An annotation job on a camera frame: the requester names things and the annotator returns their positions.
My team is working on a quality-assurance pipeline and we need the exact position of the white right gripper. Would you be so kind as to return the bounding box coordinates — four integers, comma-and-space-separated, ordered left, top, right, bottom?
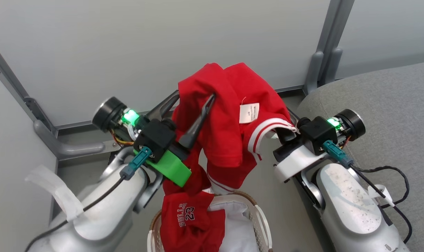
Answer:
272, 107, 331, 183

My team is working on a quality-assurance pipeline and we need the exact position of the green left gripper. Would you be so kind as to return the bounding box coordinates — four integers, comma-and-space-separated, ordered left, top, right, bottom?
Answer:
133, 90, 216, 187

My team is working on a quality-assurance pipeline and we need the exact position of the red garment with striped trim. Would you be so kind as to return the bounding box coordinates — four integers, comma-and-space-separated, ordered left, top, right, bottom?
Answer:
162, 62, 298, 196

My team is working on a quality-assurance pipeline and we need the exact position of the white plastic laundry basket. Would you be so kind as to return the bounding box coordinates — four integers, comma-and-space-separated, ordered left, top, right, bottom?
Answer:
147, 191, 273, 252

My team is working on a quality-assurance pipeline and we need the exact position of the grey fabric sofa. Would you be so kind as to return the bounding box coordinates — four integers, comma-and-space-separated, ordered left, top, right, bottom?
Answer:
296, 60, 424, 252

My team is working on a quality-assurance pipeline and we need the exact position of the red Bulls 23 garment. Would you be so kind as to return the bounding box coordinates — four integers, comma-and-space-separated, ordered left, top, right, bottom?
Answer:
159, 191, 226, 252

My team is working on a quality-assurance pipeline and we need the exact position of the white cloth garment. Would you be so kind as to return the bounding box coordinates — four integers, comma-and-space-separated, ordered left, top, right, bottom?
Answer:
207, 199, 259, 252

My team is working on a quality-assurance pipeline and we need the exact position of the black cable with teal plug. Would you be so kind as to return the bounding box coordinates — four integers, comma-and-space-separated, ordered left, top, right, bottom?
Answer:
25, 146, 153, 252
322, 140, 413, 244

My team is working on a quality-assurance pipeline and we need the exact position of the grey metal partition post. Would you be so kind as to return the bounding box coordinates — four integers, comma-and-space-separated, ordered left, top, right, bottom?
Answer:
305, 0, 356, 96

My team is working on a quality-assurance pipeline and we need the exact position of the small white cable tag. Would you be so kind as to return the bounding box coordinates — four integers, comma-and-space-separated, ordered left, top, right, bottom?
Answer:
368, 184, 395, 207

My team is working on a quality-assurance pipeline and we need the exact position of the grey metal partition frame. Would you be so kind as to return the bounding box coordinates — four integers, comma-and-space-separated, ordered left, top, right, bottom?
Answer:
0, 35, 111, 162

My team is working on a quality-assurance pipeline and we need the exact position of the white tape strap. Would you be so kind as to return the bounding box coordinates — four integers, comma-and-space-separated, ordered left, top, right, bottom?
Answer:
25, 164, 84, 222

